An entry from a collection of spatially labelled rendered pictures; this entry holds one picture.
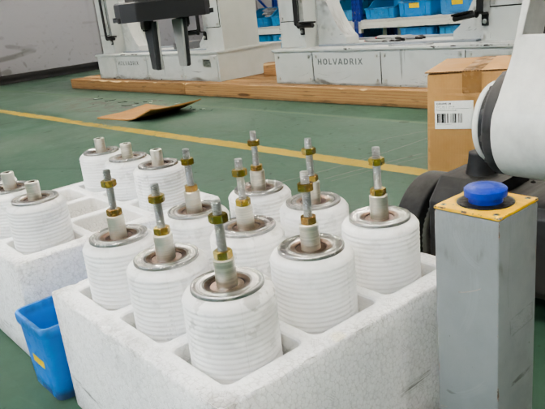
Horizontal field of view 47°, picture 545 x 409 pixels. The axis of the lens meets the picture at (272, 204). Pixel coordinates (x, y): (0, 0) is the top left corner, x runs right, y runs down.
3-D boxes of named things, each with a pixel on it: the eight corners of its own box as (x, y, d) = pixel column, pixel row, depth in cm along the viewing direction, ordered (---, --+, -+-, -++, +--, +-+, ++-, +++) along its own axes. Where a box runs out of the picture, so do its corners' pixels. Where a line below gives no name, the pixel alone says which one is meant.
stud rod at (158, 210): (160, 245, 72) (150, 182, 70) (169, 244, 72) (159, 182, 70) (159, 248, 71) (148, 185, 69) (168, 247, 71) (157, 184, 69)
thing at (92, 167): (125, 220, 147) (111, 144, 141) (145, 227, 140) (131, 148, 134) (87, 232, 141) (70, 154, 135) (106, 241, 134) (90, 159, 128)
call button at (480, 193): (478, 197, 63) (478, 177, 62) (516, 204, 60) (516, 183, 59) (455, 208, 60) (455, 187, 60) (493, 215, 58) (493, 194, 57)
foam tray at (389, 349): (280, 303, 113) (269, 209, 107) (470, 387, 84) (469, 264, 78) (76, 404, 90) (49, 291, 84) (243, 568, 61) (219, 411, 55)
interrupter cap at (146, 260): (134, 253, 75) (133, 248, 75) (197, 243, 76) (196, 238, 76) (133, 278, 68) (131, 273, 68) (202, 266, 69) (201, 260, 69)
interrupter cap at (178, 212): (190, 202, 93) (190, 197, 93) (232, 206, 89) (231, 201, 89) (156, 219, 87) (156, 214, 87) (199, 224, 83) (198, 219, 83)
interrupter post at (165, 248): (156, 258, 73) (152, 231, 72) (177, 254, 73) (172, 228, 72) (156, 265, 71) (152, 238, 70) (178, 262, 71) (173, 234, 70)
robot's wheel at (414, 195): (455, 255, 125) (453, 158, 119) (478, 260, 122) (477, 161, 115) (393, 291, 113) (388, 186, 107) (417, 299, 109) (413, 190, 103)
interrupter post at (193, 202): (193, 209, 90) (190, 187, 88) (207, 210, 88) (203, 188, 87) (182, 214, 88) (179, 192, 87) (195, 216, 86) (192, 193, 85)
